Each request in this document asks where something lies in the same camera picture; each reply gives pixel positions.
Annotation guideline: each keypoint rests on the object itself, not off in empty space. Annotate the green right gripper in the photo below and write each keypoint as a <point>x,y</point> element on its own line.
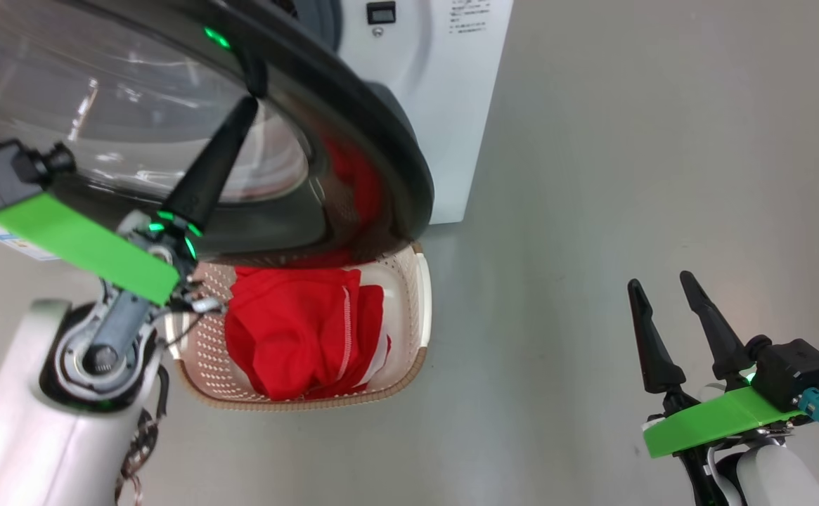
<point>711,425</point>

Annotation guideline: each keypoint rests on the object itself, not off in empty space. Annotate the white front-load washing machine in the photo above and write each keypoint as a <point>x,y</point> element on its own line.
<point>451,140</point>

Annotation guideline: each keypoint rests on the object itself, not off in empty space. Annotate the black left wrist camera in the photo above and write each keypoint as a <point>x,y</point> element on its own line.
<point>8,172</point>

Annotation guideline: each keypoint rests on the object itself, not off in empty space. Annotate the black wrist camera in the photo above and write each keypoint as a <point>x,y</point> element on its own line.
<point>796,372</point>
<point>8,172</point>

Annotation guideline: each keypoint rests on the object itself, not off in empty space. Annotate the red white-trimmed garment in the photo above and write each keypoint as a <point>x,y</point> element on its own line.
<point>289,330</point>

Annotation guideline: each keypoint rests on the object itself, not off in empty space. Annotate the printed warning text label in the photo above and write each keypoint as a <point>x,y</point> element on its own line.
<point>469,17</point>

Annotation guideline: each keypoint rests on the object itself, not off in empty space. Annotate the blue energy label sticker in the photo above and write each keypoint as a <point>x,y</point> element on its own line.
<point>15,242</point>

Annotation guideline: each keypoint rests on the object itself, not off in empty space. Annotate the black glass washer door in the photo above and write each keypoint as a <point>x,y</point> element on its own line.
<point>381,161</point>

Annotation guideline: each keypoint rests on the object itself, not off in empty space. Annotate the black door latch socket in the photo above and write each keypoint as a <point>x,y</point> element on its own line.
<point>382,13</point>

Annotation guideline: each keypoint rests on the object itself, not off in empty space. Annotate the grey rubber door gasket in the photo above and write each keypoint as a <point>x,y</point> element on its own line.
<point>321,21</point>

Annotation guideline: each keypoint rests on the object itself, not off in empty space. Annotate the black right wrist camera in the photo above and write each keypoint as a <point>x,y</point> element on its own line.
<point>796,372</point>

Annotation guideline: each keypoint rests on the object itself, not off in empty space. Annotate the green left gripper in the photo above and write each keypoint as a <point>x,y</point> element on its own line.
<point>79,242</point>

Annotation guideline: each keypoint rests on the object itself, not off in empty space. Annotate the cream basket brown rim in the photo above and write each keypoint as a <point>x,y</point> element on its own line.
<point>409,302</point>

